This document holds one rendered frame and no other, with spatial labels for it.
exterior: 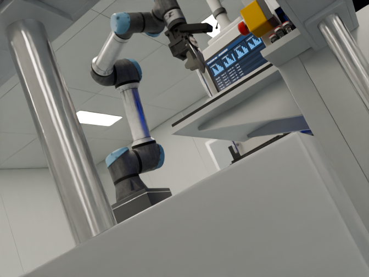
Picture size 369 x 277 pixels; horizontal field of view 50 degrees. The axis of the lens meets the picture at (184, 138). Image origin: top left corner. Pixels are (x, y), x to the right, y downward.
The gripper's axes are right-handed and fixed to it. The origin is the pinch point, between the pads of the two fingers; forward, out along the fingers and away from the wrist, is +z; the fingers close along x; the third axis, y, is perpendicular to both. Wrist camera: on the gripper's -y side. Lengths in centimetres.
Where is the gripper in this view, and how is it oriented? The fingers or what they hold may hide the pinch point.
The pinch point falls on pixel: (203, 68)
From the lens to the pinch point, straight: 138.6
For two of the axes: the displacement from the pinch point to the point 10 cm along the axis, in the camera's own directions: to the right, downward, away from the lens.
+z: 3.9, 8.8, -2.6
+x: -4.7, -0.4, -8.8
